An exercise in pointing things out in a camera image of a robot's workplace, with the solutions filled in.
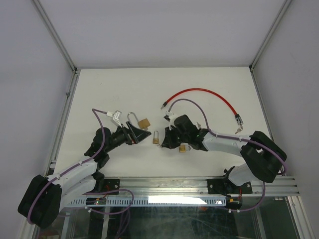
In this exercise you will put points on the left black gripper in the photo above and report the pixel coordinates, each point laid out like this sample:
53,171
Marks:
137,134

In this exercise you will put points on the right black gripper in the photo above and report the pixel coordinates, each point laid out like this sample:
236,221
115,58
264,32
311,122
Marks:
168,142

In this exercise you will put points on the large brass padlock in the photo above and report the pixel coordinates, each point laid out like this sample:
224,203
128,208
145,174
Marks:
143,124

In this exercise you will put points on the small brass padlock long shackle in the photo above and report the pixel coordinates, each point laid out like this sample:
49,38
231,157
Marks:
156,137

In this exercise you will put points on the red cable lock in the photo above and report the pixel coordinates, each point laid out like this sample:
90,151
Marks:
208,96

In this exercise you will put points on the silver key bunch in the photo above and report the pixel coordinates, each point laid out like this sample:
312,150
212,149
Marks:
240,128

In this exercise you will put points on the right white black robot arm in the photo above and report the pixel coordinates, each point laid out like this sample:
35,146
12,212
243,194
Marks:
263,158

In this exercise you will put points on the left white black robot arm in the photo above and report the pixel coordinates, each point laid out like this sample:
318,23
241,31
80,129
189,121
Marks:
45,197

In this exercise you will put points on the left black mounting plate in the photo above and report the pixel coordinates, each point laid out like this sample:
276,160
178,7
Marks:
107,186

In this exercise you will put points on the black mounting plate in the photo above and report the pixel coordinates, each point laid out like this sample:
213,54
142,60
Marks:
107,186
225,187

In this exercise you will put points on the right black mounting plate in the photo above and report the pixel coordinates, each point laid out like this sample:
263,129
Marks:
225,187

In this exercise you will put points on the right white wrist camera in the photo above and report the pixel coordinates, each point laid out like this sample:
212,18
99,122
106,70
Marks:
170,117

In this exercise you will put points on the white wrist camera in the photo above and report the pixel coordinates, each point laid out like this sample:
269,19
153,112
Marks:
170,117
115,117

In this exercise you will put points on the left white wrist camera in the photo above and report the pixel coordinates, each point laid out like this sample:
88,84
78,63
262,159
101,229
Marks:
115,117

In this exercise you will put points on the white slotted cable duct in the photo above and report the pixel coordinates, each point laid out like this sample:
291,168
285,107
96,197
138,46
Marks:
148,201

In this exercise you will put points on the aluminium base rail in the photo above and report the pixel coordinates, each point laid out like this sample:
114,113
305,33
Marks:
183,186

